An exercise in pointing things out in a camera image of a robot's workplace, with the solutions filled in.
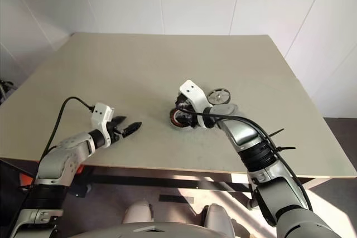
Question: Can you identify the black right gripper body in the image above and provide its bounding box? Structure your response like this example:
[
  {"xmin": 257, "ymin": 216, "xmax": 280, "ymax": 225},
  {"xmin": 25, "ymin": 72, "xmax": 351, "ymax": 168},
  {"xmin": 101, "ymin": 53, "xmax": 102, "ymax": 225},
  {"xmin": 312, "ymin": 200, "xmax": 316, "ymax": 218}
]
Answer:
[{"xmin": 174, "ymin": 94, "xmax": 201, "ymax": 128}]

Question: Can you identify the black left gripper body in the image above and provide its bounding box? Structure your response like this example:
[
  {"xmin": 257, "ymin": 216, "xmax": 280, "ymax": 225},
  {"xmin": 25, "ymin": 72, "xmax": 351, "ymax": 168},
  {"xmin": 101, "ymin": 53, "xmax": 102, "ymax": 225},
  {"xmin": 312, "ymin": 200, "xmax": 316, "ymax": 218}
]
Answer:
[{"xmin": 107, "ymin": 123, "xmax": 125, "ymax": 142}]

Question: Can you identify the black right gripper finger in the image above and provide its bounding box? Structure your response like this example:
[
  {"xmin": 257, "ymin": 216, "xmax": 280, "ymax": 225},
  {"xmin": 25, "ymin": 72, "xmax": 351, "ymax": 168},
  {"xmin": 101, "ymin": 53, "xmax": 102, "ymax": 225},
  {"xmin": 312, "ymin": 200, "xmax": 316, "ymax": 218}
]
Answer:
[{"xmin": 180, "ymin": 111, "xmax": 196, "ymax": 128}]

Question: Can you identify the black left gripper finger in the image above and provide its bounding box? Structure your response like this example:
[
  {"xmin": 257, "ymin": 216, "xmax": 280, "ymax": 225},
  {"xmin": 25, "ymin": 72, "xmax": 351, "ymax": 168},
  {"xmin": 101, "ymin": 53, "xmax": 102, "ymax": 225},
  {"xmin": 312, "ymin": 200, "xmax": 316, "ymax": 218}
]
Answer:
[
  {"xmin": 112, "ymin": 115, "xmax": 128, "ymax": 127},
  {"xmin": 122, "ymin": 121, "xmax": 143, "ymax": 138}
]

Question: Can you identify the motor stator with copper windings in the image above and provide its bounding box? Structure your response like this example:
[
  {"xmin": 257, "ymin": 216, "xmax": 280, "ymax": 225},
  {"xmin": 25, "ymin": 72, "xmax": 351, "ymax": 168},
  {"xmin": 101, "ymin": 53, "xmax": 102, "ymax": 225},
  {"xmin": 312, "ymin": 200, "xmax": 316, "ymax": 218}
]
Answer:
[{"xmin": 168, "ymin": 108, "xmax": 196, "ymax": 130}]

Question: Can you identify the small grey round object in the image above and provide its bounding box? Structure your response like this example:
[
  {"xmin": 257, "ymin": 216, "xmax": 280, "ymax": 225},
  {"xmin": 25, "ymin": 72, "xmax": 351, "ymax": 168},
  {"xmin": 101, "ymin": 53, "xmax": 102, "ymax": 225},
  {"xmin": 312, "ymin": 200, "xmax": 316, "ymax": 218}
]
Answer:
[{"xmin": 207, "ymin": 87, "xmax": 232, "ymax": 105}]

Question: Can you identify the dark base with caster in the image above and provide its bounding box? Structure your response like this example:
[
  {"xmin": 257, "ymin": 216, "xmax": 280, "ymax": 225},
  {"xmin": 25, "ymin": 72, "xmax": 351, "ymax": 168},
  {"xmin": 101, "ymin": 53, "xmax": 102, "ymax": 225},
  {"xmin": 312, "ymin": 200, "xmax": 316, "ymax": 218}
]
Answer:
[{"xmin": 66, "ymin": 178, "xmax": 93, "ymax": 197}]

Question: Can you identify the black tape strip on floor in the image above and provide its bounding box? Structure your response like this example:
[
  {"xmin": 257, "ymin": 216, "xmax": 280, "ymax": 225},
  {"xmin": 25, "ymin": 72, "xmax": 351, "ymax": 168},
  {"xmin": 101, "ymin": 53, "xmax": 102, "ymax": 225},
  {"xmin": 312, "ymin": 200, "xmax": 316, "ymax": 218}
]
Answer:
[{"xmin": 158, "ymin": 193, "xmax": 195, "ymax": 204}]

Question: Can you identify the beige robot left knee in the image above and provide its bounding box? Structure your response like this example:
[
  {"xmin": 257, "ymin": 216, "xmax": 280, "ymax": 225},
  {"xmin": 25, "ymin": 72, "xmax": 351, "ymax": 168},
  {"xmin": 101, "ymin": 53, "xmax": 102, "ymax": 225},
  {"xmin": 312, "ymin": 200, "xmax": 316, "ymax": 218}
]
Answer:
[{"xmin": 122, "ymin": 200, "xmax": 156, "ymax": 225}]

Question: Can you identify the beige robot knee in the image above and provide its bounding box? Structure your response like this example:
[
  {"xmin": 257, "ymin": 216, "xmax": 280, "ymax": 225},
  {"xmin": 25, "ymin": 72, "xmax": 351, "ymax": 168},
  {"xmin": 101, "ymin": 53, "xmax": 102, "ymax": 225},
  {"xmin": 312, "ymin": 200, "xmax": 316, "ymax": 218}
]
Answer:
[
  {"xmin": 122, "ymin": 200, "xmax": 156, "ymax": 225},
  {"xmin": 201, "ymin": 202, "xmax": 233, "ymax": 231}
]

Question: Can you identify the beige robot right knee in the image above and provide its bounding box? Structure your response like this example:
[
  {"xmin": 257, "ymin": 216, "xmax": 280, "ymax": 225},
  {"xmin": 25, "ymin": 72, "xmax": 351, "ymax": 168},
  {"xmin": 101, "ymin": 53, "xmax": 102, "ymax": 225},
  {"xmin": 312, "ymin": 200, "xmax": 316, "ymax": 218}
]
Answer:
[{"xmin": 201, "ymin": 202, "xmax": 233, "ymax": 231}]

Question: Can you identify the grey robot torso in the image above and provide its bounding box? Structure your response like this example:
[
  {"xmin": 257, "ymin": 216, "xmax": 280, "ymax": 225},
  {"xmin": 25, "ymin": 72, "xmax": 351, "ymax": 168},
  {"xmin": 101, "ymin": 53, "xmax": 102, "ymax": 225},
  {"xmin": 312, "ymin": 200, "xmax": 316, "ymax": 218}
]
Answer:
[{"xmin": 69, "ymin": 219, "xmax": 253, "ymax": 238}]

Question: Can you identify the dark equipment at room edge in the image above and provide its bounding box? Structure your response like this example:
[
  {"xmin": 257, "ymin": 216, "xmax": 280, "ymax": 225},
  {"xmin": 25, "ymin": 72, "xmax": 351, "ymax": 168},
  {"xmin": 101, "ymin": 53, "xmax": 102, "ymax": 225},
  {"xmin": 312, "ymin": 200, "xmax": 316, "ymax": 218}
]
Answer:
[{"xmin": 0, "ymin": 80, "xmax": 15, "ymax": 103}]

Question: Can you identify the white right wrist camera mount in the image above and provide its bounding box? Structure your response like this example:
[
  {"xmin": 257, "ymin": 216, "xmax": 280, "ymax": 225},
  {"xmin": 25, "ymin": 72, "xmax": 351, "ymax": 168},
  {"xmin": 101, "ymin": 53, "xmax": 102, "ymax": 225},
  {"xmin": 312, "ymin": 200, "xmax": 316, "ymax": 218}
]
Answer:
[{"xmin": 178, "ymin": 80, "xmax": 213, "ymax": 129}]

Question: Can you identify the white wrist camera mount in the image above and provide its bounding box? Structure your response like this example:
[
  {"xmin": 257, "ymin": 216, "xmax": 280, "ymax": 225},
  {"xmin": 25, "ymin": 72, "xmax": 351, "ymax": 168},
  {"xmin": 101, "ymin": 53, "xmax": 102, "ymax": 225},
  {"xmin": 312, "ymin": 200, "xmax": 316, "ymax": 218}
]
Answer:
[
  {"xmin": 178, "ymin": 80, "xmax": 213, "ymax": 129},
  {"xmin": 90, "ymin": 103, "xmax": 115, "ymax": 148}
]

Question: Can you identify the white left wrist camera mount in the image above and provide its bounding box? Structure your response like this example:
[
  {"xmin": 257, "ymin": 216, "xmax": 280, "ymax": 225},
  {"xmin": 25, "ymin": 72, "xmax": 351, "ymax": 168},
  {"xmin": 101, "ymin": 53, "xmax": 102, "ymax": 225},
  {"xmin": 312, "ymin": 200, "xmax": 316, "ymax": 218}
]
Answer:
[{"xmin": 90, "ymin": 103, "xmax": 115, "ymax": 148}]

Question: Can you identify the black table frame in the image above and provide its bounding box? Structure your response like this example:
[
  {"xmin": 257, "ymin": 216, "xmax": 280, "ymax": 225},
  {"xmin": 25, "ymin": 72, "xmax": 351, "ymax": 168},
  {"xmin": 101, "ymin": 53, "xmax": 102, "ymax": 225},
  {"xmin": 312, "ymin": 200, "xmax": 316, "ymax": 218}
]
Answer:
[{"xmin": 0, "ymin": 159, "xmax": 252, "ymax": 193}]

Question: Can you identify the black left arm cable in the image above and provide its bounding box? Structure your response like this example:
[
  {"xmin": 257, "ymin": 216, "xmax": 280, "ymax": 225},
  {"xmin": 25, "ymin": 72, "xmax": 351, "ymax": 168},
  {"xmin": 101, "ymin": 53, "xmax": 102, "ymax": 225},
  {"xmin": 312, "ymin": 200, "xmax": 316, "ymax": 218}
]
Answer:
[{"xmin": 16, "ymin": 96, "xmax": 96, "ymax": 222}]

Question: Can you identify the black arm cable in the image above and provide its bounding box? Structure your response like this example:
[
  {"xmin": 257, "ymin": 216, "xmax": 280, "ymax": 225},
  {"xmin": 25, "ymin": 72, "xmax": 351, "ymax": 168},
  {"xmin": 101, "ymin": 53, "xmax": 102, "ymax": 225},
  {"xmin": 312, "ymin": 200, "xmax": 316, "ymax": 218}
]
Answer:
[
  {"xmin": 16, "ymin": 96, "xmax": 96, "ymax": 222},
  {"xmin": 189, "ymin": 110, "xmax": 313, "ymax": 214}
]

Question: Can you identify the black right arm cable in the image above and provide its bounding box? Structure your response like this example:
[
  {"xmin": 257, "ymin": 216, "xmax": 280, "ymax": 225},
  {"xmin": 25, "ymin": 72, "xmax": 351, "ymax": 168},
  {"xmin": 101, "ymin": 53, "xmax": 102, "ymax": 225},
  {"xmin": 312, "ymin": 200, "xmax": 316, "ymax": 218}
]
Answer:
[{"xmin": 189, "ymin": 110, "xmax": 313, "ymax": 214}]

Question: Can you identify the black cable tie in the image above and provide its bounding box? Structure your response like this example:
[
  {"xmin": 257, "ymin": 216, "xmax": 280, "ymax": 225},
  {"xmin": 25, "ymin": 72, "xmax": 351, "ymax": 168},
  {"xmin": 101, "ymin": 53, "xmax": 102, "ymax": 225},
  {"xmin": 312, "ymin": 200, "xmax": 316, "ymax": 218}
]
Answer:
[
  {"xmin": 267, "ymin": 128, "xmax": 286, "ymax": 139},
  {"xmin": 274, "ymin": 145, "xmax": 297, "ymax": 154}
]

